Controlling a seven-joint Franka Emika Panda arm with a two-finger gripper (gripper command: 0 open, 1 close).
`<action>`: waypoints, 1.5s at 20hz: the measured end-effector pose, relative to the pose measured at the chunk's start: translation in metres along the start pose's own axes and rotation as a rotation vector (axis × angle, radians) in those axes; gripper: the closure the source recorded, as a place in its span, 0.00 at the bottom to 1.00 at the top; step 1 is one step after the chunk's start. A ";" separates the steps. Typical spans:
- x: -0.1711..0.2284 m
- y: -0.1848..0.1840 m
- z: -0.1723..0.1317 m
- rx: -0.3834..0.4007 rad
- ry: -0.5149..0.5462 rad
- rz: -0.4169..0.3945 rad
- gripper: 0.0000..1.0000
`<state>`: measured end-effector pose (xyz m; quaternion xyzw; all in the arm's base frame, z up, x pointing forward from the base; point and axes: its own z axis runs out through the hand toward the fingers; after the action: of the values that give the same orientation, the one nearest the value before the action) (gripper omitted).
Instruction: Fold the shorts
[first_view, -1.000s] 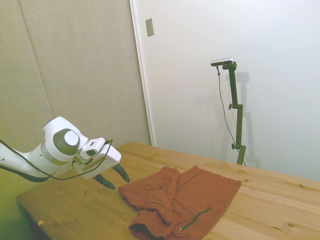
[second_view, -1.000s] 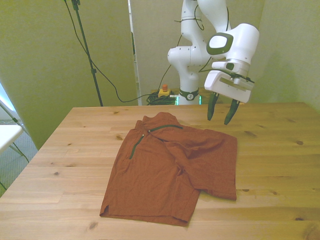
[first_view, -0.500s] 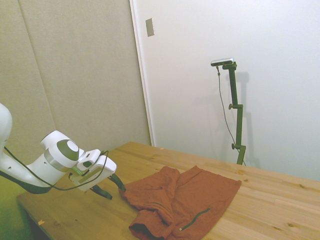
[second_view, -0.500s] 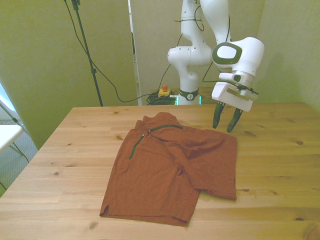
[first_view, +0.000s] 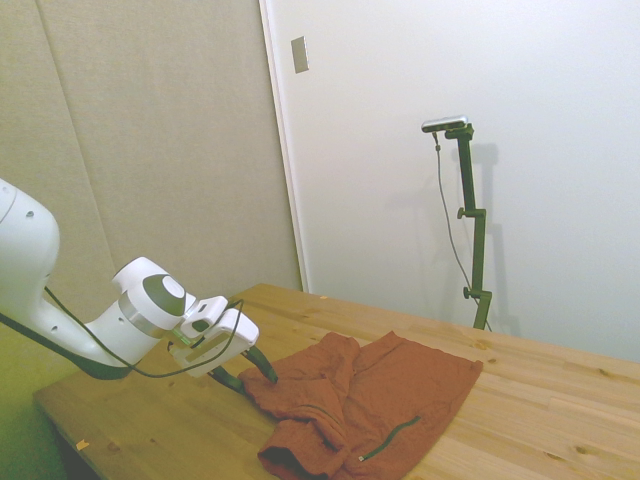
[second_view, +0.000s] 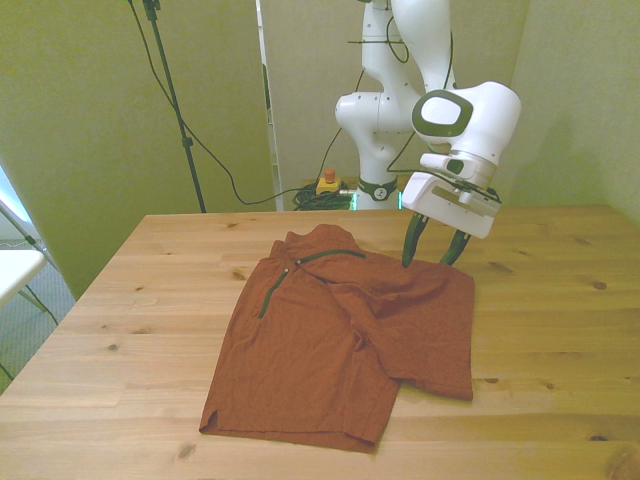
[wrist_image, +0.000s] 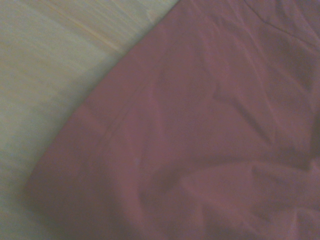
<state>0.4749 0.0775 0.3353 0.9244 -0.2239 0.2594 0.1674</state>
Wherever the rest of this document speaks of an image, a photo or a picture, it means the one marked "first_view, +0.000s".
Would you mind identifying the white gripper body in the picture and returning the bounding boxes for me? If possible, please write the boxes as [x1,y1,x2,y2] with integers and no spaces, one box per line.
[168,310,261,379]

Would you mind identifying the white door trim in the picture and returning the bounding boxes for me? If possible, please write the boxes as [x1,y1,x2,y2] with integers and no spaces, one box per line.
[258,0,314,296]

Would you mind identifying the dark green camera stand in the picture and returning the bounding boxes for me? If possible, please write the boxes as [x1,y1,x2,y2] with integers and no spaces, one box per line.
[443,123,494,332]

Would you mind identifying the grey wall plate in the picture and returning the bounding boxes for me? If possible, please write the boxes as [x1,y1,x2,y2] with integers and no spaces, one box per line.
[290,35,312,76]

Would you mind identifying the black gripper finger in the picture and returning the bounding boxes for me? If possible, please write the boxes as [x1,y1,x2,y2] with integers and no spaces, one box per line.
[243,346,280,387]
[208,366,249,397]

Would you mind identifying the rust red shorts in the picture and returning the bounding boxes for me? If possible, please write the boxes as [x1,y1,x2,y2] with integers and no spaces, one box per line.
[238,330,485,480]

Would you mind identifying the silver stereo camera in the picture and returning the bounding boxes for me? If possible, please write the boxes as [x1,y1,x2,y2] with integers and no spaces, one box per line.
[420,114,471,134]

